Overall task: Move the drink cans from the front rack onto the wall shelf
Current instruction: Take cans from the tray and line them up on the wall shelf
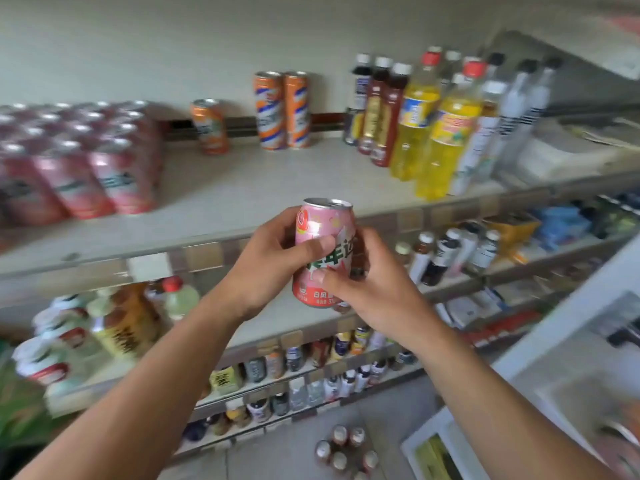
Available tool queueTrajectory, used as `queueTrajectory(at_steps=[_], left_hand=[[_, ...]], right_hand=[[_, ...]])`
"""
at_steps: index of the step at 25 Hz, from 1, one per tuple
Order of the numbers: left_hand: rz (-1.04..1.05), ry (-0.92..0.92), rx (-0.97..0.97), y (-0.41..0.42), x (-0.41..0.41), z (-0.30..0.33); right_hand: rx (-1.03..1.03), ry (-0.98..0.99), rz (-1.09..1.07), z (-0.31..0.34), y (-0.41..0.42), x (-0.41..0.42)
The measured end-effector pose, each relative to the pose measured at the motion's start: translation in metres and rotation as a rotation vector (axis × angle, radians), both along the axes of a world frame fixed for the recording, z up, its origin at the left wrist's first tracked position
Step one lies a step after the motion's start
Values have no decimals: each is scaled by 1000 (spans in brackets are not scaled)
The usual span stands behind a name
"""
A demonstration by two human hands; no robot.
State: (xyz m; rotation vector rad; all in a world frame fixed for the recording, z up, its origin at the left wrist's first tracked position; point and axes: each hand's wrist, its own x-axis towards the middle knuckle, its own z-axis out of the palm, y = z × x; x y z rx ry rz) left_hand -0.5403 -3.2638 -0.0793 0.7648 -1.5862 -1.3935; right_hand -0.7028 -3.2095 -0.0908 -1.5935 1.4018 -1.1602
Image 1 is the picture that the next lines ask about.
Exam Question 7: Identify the person's right hand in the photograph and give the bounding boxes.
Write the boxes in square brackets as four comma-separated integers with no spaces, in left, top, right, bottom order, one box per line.
[309,226,441,345]

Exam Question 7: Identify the person's left hand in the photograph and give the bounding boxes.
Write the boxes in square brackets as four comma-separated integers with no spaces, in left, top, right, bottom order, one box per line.
[219,207,339,325]

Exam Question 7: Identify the small orange can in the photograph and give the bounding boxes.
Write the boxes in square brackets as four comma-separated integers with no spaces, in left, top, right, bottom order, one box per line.
[191,98,231,155]

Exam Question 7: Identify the white plastic tray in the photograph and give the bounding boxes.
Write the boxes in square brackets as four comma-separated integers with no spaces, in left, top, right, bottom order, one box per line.
[535,369,640,465]

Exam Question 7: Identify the row of red cans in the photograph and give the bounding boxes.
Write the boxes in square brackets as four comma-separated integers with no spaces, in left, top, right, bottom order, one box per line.
[0,99,166,228]

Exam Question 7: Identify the person's right forearm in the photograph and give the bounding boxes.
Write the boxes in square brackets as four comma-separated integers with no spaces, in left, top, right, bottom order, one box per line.
[409,319,621,480]

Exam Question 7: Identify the person's left forearm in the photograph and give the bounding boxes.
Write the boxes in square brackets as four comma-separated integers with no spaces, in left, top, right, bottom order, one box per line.
[15,294,251,480]

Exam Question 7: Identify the tall orange striped can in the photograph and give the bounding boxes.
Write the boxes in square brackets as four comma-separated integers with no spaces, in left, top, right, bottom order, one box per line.
[283,71,312,149]
[253,71,287,151]

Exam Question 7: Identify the group of capped tea bottles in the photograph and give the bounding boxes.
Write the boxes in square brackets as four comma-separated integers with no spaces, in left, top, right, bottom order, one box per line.
[395,222,503,288]

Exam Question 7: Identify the pale green drink bottle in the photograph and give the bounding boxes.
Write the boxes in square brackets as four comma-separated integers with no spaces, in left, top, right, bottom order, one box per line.
[161,276,201,323]

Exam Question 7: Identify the rows of small bottles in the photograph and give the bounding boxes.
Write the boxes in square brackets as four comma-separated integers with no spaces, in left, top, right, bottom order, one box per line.
[179,324,421,445]

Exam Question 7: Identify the yellow goods box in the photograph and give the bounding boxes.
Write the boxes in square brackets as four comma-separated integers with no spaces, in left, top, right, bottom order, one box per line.
[487,212,541,261]

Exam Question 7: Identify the yellow label tea bottle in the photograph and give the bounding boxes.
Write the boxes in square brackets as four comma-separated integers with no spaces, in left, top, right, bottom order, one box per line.
[87,284,161,361]

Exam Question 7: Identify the shrink-wrapped bottle pack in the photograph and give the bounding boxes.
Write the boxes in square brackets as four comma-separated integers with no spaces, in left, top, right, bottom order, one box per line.
[313,424,381,480]

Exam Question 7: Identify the yellow flat box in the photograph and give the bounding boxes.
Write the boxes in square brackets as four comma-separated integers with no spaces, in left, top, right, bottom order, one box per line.
[415,433,466,480]

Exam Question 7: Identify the row of tall drink bottles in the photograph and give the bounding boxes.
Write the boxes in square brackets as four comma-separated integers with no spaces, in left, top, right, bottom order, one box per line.
[342,44,563,201]

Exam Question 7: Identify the blue goods packets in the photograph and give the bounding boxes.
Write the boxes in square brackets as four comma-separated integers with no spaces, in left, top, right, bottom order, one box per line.
[532,204,593,251]

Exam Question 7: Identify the cluster of white milk bottles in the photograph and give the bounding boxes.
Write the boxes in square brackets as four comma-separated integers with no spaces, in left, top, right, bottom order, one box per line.
[12,292,96,385]

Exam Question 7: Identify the stack of folded paper bags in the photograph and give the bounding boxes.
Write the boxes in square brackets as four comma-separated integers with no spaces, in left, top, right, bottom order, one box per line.
[515,119,640,185]

